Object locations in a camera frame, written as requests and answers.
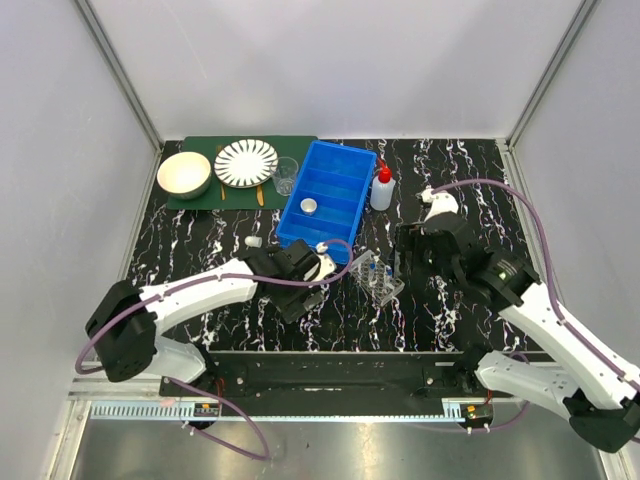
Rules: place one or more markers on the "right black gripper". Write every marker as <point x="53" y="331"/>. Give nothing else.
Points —
<point x="411" y="237"/>

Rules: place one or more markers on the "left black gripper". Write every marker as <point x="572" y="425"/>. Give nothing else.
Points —
<point x="304" y="292"/>

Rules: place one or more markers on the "clear tube rack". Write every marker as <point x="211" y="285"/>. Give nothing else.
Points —
<point x="380" y="291"/>

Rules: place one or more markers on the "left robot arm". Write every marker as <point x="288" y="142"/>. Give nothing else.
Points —
<point x="128" y="328"/>

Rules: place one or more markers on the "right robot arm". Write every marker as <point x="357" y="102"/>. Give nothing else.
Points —
<point x="594" y="391"/>

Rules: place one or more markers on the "white cap on table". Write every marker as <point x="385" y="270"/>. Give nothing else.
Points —
<point x="253" y="242"/>

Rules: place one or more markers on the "squeeze bottle red cap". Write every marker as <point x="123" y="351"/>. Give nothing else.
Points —
<point x="382" y="188"/>

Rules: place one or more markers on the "small white crucible cup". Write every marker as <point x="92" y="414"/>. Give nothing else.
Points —
<point x="308" y="206"/>

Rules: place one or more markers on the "blue compartment bin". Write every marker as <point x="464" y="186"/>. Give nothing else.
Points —
<point x="338" y="177"/>

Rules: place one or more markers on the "gold knife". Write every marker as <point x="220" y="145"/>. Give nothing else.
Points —
<point x="260" y="195"/>

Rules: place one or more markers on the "clear drinking glass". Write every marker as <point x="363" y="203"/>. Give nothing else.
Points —
<point x="285" y="175"/>

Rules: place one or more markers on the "striped white plate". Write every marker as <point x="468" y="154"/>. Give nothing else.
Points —
<point x="245" y="163"/>

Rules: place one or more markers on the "white ceramic bowl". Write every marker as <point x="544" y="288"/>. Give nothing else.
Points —
<point x="185" y="175"/>

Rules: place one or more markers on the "gold fork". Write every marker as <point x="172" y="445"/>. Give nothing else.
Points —
<point x="219" y="148"/>

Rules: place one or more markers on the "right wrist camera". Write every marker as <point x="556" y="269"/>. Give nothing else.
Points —
<point x="438" y="203"/>

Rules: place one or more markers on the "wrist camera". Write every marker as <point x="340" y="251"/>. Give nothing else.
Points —
<point x="327" y="266"/>
<point x="438" y="203"/>

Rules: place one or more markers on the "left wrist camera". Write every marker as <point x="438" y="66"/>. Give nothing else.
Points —
<point x="327" y="266"/>

